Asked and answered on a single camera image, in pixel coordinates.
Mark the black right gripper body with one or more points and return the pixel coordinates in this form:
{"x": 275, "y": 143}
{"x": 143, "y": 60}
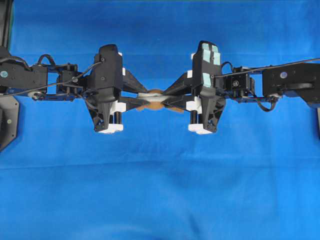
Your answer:
{"x": 205, "y": 119}

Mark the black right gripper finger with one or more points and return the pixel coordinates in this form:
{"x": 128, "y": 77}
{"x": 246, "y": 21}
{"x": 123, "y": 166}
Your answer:
{"x": 181, "y": 86}
{"x": 184, "y": 103}

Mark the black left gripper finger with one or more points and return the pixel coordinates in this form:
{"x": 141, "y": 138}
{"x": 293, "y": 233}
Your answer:
{"x": 132, "y": 103}
{"x": 131, "y": 84}

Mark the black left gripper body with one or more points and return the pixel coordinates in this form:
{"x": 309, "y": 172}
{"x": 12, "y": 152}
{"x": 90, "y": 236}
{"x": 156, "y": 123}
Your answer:
{"x": 101, "y": 112}

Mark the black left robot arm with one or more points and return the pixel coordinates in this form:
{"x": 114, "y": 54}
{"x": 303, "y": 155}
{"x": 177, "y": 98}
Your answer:
{"x": 51, "y": 82}

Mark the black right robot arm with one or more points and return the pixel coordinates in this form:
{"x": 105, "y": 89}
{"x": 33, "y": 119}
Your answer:
{"x": 265, "y": 85}

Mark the blue table cloth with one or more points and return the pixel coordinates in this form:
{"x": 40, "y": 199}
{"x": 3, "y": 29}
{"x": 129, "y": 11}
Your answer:
{"x": 256, "y": 178}

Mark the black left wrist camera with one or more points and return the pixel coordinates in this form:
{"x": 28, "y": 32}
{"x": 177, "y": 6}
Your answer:
{"x": 108, "y": 75}

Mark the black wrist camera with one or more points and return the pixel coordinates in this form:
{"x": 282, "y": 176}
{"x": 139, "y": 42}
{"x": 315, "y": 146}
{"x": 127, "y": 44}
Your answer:
{"x": 108, "y": 75}
{"x": 206, "y": 64}

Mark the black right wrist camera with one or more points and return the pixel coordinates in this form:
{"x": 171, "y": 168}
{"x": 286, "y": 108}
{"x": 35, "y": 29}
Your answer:
{"x": 206, "y": 64}

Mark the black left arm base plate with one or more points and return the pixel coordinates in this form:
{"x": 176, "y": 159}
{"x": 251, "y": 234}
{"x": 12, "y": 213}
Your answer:
{"x": 9, "y": 118}

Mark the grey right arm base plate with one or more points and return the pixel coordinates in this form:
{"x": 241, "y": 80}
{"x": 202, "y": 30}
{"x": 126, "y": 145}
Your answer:
{"x": 318, "y": 120}

